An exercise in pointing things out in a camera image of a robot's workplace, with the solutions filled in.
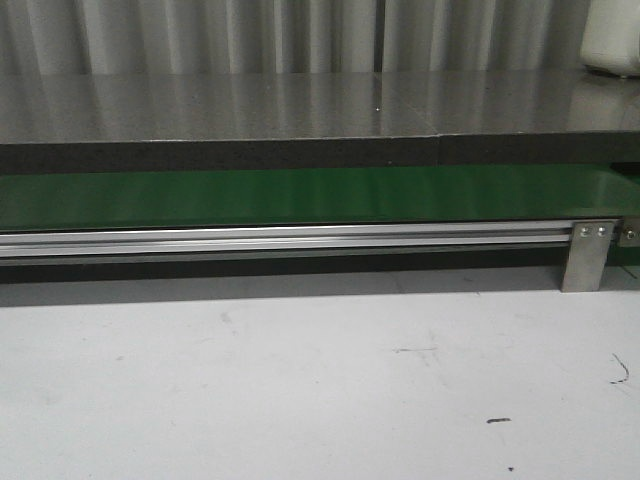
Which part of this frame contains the steel conveyor end plate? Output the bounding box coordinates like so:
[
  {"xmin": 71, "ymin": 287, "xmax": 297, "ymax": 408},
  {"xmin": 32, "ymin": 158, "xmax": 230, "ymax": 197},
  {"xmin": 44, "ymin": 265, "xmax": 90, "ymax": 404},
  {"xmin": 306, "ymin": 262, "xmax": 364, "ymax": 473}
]
[{"xmin": 618, "ymin": 216, "xmax": 640, "ymax": 248}]

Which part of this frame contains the dark raised platform slab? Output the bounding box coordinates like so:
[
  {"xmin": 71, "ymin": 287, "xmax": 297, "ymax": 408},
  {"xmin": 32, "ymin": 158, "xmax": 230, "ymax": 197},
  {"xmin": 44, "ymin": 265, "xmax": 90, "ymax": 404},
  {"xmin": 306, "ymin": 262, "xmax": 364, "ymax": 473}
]
[{"xmin": 1, "ymin": 70, "xmax": 639, "ymax": 175}]

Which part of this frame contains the aluminium conveyor side rail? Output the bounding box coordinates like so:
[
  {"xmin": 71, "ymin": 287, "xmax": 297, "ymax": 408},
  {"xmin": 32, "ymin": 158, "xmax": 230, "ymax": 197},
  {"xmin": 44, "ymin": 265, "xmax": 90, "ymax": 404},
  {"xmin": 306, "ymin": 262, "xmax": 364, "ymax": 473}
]
[{"xmin": 1, "ymin": 220, "xmax": 573, "ymax": 260}]

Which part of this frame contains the grey pleated curtain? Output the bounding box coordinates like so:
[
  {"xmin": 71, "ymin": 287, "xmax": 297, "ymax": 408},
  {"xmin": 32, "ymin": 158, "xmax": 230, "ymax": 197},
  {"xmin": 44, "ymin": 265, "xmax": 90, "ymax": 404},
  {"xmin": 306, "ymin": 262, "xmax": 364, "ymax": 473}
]
[{"xmin": 1, "ymin": 1, "xmax": 589, "ymax": 75}]

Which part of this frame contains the green conveyor belt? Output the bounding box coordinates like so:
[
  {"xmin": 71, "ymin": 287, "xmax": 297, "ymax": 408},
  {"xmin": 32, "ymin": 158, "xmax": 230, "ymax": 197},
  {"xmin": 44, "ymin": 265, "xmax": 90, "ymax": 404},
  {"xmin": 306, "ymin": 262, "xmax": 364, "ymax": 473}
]
[{"xmin": 1, "ymin": 165, "xmax": 639, "ymax": 232}]

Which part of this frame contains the steel conveyor support bracket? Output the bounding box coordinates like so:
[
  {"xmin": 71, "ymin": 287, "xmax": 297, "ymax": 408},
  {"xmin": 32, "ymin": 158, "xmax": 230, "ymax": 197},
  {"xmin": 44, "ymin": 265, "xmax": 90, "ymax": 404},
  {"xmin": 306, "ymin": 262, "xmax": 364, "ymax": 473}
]
[{"xmin": 560, "ymin": 220, "xmax": 616, "ymax": 293}]

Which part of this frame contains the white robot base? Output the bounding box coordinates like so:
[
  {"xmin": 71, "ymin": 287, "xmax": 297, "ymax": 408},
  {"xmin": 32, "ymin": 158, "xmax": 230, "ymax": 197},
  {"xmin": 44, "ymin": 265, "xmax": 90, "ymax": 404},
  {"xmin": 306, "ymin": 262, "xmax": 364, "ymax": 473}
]
[{"xmin": 580, "ymin": 0, "xmax": 639, "ymax": 77}]

